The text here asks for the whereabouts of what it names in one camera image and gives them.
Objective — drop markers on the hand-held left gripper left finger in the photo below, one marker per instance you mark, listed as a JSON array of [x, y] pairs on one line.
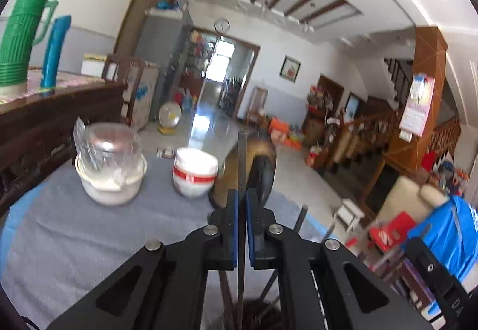
[[234, 233]]

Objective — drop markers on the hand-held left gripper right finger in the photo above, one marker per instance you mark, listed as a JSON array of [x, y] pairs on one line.
[[250, 236]]

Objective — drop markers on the dark wooden chopstick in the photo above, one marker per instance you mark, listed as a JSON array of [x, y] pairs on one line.
[[242, 165], [226, 296]]

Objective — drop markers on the blue cloth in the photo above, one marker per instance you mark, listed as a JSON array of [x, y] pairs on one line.
[[455, 236]]

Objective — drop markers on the white bowl with red band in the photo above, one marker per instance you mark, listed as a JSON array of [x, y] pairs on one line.
[[194, 162], [194, 190]]

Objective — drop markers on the red plastic stool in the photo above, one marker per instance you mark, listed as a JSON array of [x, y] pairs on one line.
[[388, 235]]

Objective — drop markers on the metal stick utensil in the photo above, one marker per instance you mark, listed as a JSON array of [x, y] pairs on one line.
[[329, 231]]

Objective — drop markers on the cream sofa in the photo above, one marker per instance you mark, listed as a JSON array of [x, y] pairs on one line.
[[407, 195]]

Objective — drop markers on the small white stool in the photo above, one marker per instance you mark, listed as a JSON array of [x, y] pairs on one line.
[[349, 208]]

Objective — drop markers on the small metal dish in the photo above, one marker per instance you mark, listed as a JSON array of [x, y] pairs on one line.
[[166, 153]]

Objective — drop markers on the pile of colourful goods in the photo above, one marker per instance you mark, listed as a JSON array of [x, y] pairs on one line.
[[287, 132]]

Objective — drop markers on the plain white bowl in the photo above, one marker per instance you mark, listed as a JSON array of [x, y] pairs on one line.
[[112, 192]]

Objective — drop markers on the white floor fan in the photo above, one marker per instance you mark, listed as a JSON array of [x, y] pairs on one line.
[[170, 115]]

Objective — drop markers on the light wooden chair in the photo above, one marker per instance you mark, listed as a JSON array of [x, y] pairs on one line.
[[257, 98]]

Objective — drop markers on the blue plastic jug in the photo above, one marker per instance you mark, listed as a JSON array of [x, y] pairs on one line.
[[188, 100]]

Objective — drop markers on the clear plastic bag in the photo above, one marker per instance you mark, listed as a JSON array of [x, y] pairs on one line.
[[112, 147]]

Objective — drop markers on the wooden stair railing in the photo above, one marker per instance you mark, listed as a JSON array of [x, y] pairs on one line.
[[373, 143]]

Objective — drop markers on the grey towel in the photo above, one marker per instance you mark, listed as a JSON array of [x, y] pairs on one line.
[[74, 240]]

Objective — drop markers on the cardboard box with blue print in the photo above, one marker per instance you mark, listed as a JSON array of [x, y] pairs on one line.
[[143, 98]]

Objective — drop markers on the grey refrigerator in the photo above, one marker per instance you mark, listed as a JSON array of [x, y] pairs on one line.
[[160, 42]]

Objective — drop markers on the dark wooden chair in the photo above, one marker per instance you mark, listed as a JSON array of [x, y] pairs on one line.
[[112, 67]]

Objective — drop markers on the dark carved wooden cabinet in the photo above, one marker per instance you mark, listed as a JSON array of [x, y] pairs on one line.
[[44, 128]]

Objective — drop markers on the white box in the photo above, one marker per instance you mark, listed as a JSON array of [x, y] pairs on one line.
[[91, 67]]

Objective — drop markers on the blue tablecloth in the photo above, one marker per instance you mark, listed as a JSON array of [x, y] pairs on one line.
[[11, 218]]

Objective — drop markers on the floral table cover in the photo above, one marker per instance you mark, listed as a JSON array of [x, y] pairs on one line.
[[56, 83]]

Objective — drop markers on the blue bags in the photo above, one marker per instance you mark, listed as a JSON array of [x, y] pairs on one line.
[[168, 5]]

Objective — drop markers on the brown wooden door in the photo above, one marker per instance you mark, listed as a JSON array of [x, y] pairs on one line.
[[145, 9]]

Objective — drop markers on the blue thermos bottle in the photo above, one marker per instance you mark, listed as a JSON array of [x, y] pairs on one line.
[[54, 53]]

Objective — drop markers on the green thermos jug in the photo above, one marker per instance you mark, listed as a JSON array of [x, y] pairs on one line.
[[18, 39]]

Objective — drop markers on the framed wall picture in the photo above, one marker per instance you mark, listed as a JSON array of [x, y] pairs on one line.
[[290, 68]]

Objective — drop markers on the wall calendar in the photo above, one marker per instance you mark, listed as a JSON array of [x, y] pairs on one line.
[[416, 106]]

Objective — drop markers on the round wall clock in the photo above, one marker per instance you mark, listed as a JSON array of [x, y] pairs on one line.
[[222, 24]]

